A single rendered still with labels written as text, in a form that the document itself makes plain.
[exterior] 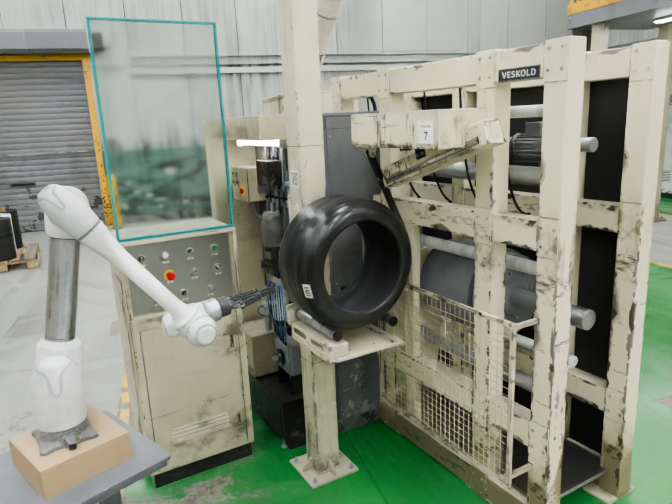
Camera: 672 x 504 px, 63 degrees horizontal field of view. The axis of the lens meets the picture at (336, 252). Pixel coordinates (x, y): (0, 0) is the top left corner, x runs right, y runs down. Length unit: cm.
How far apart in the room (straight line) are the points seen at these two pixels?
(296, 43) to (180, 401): 178
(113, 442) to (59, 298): 53
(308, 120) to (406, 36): 1010
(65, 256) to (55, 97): 935
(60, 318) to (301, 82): 134
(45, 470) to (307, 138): 158
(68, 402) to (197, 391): 100
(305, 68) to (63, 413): 162
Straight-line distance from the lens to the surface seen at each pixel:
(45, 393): 205
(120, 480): 207
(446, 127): 211
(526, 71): 222
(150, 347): 278
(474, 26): 1329
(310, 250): 214
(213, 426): 306
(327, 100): 575
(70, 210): 195
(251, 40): 1155
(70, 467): 207
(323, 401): 283
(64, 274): 215
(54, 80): 1142
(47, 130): 1143
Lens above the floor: 176
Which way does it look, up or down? 13 degrees down
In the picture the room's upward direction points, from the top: 3 degrees counter-clockwise
